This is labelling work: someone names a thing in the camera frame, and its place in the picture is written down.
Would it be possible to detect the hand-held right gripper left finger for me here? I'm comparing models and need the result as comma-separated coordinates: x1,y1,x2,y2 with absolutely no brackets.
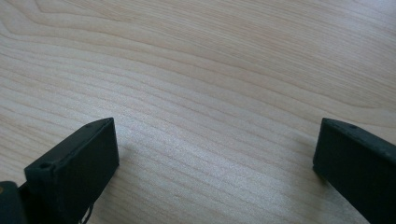
23,117,120,224

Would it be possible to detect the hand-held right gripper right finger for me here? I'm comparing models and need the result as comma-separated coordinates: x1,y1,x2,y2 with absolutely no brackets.
312,118,396,224

